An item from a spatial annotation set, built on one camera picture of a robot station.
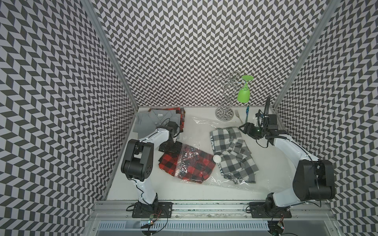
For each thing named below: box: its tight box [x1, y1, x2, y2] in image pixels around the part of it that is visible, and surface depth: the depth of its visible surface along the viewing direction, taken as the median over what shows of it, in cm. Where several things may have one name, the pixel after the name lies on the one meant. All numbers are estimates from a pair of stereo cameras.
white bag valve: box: [212, 154, 222, 164], surface depth 90 cm
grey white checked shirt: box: [209, 126, 260, 185], surface depth 93 cm
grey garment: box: [132, 109, 181, 139], surface depth 102 cm
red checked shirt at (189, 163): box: [158, 143, 216, 184], surface depth 86 cm
